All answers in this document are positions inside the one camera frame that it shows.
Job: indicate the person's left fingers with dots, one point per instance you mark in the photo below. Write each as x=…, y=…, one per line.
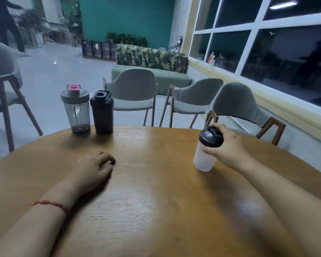
x=105, y=159

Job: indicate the person's left forearm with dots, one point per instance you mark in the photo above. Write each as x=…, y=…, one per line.
x=29, y=230

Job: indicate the person's right forearm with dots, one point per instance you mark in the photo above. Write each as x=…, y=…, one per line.
x=289, y=206

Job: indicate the grey chair wooden legs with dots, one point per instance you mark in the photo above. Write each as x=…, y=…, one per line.
x=195, y=96
x=238, y=104
x=1, y=66
x=135, y=85

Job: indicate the person's right hand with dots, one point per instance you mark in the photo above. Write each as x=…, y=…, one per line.
x=234, y=149

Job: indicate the tall green leafy plant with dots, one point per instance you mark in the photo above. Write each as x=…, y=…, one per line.
x=75, y=21

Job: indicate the person's right thumb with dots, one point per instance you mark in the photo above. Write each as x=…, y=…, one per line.
x=212, y=150

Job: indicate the low dark wooden shelf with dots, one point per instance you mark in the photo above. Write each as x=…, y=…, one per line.
x=99, y=49

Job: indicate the row of green potted plants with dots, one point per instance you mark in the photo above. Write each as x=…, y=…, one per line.
x=127, y=38

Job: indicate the white shaker bottle black lid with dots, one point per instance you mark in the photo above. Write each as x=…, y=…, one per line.
x=204, y=157

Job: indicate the clear grey shaker pink cap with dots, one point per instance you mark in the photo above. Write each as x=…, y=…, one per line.
x=76, y=109

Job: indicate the potted plant on metal stand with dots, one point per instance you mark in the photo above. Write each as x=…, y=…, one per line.
x=32, y=22

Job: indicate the plastic drink bottle red label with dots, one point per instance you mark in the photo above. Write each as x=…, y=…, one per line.
x=211, y=58

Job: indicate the person's left hand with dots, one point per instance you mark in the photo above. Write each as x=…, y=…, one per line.
x=92, y=171

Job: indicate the green sofa leaf-print cushions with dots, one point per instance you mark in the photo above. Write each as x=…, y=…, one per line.
x=152, y=61

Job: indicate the white framed window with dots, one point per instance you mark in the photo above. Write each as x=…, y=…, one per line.
x=256, y=32

